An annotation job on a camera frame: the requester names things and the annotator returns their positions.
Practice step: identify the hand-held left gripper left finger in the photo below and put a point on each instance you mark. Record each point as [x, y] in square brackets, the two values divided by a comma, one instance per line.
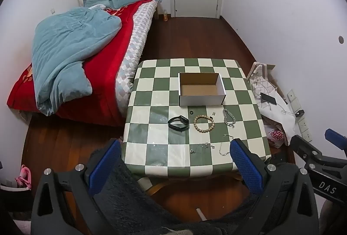
[104, 167]

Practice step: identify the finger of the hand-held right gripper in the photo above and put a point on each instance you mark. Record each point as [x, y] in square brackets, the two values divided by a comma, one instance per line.
[305, 147]
[336, 138]

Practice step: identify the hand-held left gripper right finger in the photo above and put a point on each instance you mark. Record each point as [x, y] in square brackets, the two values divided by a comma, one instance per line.
[246, 167]

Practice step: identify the black smart band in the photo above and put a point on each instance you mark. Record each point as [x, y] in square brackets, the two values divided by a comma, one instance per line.
[173, 123]

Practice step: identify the white cardboard box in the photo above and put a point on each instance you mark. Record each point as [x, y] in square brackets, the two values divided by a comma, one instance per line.
[200, 91]

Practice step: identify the red print snack bag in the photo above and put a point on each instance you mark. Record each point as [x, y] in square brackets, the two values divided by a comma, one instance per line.
[276, 137]

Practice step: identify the black charger plug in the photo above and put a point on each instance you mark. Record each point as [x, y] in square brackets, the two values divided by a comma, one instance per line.
[299, 113]

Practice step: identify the white plastic bag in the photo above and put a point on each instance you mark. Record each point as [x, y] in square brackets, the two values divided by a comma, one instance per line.
[279, 118]

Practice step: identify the black smartphone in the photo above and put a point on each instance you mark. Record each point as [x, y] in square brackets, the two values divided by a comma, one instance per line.
[269, 99]

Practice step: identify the white paper scrap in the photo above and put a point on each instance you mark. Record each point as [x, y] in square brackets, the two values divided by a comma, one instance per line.
[201, 213]

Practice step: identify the pink plastic object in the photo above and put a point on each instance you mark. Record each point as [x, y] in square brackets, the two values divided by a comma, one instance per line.
[24, 175]

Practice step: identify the green white checkered tablecloth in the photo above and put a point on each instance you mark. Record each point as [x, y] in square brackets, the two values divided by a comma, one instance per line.
[160, 107]

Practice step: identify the red bedsheet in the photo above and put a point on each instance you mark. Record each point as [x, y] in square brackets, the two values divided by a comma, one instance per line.
[108, 61]

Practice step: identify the light blue blanket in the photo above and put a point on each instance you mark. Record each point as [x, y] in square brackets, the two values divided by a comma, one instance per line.
[67, 48]

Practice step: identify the checkered grey mattress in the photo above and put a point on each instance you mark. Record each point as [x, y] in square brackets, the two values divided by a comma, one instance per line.
[135, 40]

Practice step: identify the small orange bottle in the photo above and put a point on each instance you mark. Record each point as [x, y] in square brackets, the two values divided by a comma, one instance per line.
[165, 16]

